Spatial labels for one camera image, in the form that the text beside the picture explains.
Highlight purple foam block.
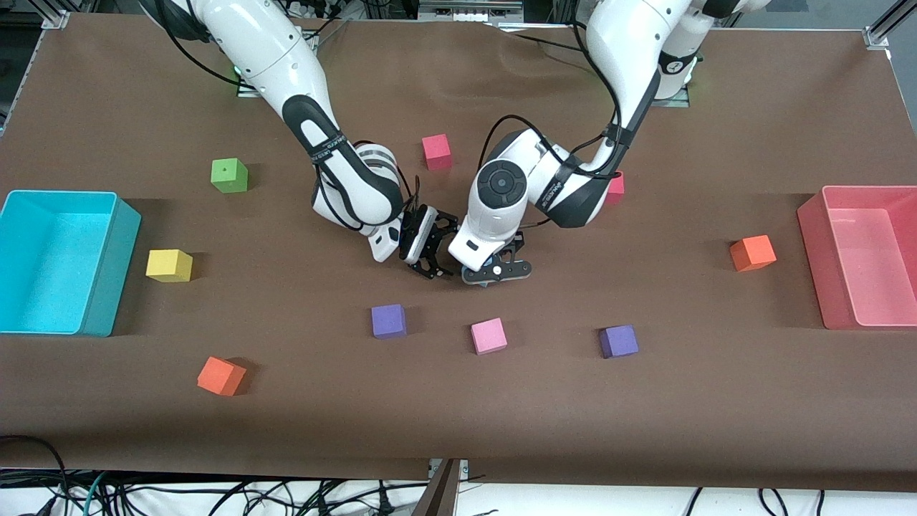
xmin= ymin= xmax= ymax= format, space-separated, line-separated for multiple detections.
xmin=599 ymin=325 xmax=640 ymax=360
xmin=370 ymin=304 xmax=408 ymax=340

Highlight pink foam block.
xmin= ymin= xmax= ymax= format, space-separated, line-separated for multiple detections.
xmin=471 ymin=317 xmax=509 ymax=355

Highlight grey metal rack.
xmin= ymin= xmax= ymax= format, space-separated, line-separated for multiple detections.
xmin=419 ymin=0 xmax=524 ymax=22

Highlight green foam block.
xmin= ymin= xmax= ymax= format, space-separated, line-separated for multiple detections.
xmin=210 ymin=158 xmax=249 ymax=194

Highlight brown stand strut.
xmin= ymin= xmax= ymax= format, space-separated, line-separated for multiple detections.
xmin=412 ymin=459 xmax=463 ymax=516

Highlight orange foam block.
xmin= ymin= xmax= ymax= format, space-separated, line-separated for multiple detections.
xmin=729 ymin=234 xmax=777 ymax=273
xmin=197 ymin=356 xmax=247 ymax=397

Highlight yellow foam block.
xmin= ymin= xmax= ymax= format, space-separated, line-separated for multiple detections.
xmin=145 ymin=249 xmax=193 ymax=283

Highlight pink plastic bin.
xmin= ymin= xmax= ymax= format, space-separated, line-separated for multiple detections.
xmin=797 ymin=185 xmax=917 ymax=331

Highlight cyan plastic bin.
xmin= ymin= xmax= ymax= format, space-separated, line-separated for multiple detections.
xmin=0 ymin=189 xmax=143 ymax=338

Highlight right arm wrist camera bar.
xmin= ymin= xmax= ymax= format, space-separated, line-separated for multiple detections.
xmin=398 ymin=204 xmax=439 ymax=263

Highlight arm wrist camera bar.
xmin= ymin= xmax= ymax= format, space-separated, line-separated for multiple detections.
xmin=461 ymin=259 xmax=534 ymax=287
xmin=398 ymin=204 xmax=439 ymax=263

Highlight left arm wrist camera bar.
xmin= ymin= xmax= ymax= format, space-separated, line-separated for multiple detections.
xmin=461 ymin=259 xmax=534 ymax=287

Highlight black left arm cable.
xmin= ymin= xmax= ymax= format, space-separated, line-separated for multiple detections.
xmin=477 ymin=21 xmax=633 ymax=230

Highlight thin black base cable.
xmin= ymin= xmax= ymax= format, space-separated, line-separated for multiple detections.
xmin=494 ymin=26 xmax=595 ymax=55

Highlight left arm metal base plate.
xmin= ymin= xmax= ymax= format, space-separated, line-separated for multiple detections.
xmin=648 ymin=85 xmax=693 ymax=109

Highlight teal loose cable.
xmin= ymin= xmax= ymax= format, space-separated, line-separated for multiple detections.
xmin=82 ymin=472 xmax=108 ymax=516

